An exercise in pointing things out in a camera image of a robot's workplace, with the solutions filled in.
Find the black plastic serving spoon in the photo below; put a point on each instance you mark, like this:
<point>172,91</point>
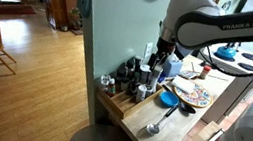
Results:
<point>187,108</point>

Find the red-capped spice jar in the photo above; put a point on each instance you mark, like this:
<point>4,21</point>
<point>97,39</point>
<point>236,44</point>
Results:
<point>204,72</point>

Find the wooden spice tray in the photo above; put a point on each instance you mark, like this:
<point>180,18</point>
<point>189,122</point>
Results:
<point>121,103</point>

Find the blue tissue box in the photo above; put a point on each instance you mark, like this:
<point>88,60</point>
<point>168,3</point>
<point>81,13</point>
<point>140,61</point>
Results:
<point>171,68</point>

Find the red rug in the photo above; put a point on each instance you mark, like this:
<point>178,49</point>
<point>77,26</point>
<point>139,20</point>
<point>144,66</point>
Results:
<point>4,10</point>

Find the small white bottle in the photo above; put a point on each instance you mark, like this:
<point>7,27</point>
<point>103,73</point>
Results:
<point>140,94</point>

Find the dark jar white lid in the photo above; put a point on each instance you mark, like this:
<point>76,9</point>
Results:
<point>145,73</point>

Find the dark spice bottle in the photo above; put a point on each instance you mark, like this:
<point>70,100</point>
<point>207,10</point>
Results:
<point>130,64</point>
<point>121,73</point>

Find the potted plant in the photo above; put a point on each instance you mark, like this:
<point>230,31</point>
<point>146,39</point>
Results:
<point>75,17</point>

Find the dark wooden cabinet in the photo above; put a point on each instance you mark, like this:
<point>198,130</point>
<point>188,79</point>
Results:
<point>53,5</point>

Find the small decorative wall plate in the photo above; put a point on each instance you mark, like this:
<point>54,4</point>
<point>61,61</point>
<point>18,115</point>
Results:
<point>226,6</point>

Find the clear glass shaker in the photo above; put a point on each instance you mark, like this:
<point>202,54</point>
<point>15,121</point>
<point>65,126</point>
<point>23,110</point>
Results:
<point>105,81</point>

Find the orange-edged sachet packet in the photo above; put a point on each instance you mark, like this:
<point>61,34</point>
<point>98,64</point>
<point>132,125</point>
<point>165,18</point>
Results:
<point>188,74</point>

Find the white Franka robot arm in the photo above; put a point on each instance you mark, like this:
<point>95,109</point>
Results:
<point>202,11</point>

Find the blue bowl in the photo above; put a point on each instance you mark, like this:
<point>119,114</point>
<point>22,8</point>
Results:
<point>168,99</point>

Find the tall slim grinder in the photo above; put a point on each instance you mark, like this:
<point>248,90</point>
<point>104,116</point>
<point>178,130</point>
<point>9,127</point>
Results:
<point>155,78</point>

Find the round painted yellow-rimmed board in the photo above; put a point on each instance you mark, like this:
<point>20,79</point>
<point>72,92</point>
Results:
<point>198,98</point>

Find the small red white-capped bottle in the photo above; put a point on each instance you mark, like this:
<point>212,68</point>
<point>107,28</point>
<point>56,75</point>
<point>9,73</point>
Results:
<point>111,87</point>

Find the white paper towel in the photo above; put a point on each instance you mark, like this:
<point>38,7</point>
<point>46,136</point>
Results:
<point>183,84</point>

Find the white stove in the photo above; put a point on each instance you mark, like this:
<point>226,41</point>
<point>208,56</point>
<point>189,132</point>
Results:
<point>222,63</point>

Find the white wall outlet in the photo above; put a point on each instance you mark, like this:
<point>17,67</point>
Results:
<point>149,49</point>

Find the teal kettle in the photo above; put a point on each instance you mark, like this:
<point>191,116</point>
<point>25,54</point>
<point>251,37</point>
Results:
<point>226,51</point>

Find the teal round wall disc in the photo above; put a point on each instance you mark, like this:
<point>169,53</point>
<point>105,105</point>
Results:
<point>84,3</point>

